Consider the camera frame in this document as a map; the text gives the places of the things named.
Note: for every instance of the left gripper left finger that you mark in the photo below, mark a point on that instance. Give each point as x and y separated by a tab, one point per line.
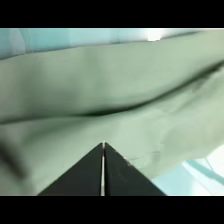
83	178

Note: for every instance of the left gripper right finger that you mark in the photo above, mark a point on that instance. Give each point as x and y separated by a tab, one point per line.
126	178

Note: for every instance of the green shirt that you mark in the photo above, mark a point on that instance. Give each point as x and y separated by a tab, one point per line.
110	86

